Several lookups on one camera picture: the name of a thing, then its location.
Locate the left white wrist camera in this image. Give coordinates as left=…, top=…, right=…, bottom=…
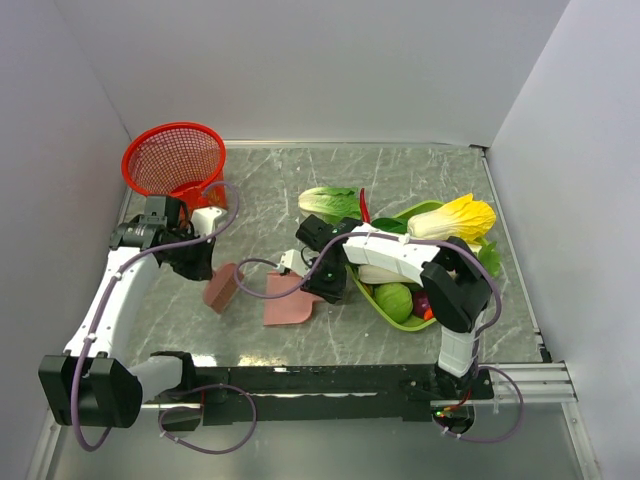
left=191, top=206, right=227, bottom=237

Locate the red chili pepper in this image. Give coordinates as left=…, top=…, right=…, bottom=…
left=359, top=188, right=371, bottom=223

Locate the round green cabbage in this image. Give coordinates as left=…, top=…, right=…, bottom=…
left=374, top=283, right=413, bottom=324

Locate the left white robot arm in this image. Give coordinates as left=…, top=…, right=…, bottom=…
left=38, top=195, right=226, bottom=428

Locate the light green lettuce leaf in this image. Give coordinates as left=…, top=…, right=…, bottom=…
left=477, top=242, right=501, bottom=278

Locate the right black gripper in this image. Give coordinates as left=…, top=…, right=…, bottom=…
left=300, top=257, right=348, bottom=306

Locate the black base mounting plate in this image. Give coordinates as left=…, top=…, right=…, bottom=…
left=137, top=364, right=496, bottom=427

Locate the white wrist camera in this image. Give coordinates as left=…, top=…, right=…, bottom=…
left=276, top=249, right=309, bottom=277
left=191, top=206, right=227, bottom=237

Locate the white radish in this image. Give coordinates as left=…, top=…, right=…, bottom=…
left=407, top=193, right=497, bottom=244

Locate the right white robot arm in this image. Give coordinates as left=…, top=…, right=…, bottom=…
left=296, top=215, right=495, bottom=399

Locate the dark green leafy vegetable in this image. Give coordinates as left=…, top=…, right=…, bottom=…
left=371, top=217, right=408, bottom=234

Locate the pink hand brush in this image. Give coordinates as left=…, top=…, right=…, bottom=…
left=202, top=263, right=238, bottom=314

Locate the purple eggplant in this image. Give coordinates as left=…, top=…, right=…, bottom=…
left=412, top=290, right=430, bottom=318

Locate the small napa cabbage on table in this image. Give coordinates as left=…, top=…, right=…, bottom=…
left=298, top=187, right=361, bottom=223

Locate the aluminium rail frame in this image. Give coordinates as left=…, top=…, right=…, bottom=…
left=28, top=363, right=600, bottom=479

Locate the red mesh waste basket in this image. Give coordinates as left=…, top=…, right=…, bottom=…
left=121, top=122, right=227, bottom=211

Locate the green square tray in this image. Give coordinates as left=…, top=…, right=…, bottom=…
left=347, top=199, right=496, bottom=333

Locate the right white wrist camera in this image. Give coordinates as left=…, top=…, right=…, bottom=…
left=276, top=249, right=309, bottom=277

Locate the pink dustpan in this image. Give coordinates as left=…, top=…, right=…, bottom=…
left=263, top=271, right=323, bottom=327

